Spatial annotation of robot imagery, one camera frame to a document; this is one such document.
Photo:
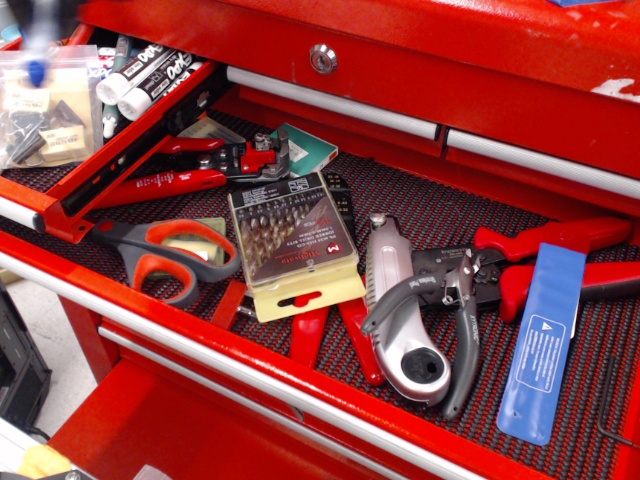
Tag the blue dry erase marker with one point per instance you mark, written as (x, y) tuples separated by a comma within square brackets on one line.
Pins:
[(37, 71)]

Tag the silver drawer lock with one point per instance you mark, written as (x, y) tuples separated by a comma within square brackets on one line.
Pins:
[(323, 59)]

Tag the small open red drawer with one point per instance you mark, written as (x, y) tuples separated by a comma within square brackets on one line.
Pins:
[(57, 200)]

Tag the red tool chest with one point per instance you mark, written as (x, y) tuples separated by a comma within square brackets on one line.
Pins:
[(450, 115)]

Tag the drill bit set case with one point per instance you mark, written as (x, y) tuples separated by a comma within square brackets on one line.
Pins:
[(296, 251)]

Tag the teal green box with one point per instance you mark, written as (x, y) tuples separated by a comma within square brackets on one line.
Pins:
[(308, 153)]

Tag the silver utility knife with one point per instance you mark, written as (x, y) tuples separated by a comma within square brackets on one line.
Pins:
[(407, 356)]

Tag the orange grey scissors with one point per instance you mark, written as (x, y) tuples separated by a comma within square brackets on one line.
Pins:
[(172, 247)]

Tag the black white Expo marker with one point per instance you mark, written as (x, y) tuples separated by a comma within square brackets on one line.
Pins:
[(129, 75)]

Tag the blue plastic pry tool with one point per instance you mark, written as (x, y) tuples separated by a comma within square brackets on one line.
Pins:
[(531, 393)]

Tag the plastic bag of parts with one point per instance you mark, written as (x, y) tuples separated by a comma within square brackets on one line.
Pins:
[(57, 123)]

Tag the black box on floor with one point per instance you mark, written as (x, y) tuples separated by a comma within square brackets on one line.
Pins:
[(25, 377)]

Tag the black hex key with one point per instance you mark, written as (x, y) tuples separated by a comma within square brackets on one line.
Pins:
[(604, 408)]

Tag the red handled pliers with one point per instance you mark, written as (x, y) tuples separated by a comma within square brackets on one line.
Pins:
[(329, 340)]

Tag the red handled wire stripper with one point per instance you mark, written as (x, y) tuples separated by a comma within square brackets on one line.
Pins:
[(193, 165)]

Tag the grey handled cutting pliers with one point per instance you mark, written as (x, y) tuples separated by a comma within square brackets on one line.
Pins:
[(457, 291)]

